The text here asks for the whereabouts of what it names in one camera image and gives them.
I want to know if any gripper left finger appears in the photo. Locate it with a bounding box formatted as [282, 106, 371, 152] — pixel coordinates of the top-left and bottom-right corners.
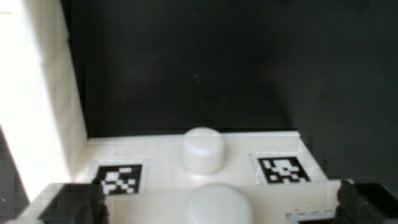
[39, 184, 108, 224]

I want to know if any white drawer tray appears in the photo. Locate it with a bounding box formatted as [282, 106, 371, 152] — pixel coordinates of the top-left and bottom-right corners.
[74, 128, 326, 192]
[8, 181, 341, 224]

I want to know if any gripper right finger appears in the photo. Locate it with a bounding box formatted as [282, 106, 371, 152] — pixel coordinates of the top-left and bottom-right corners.
[334, 181, 398, 224]

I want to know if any white drawer cabinet box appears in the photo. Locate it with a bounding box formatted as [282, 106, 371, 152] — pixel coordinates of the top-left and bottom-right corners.
[0, 0, 87, 198]

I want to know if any white front drawer tray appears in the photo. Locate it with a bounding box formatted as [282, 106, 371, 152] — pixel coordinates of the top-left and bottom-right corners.
[74, 128, 326, 192]

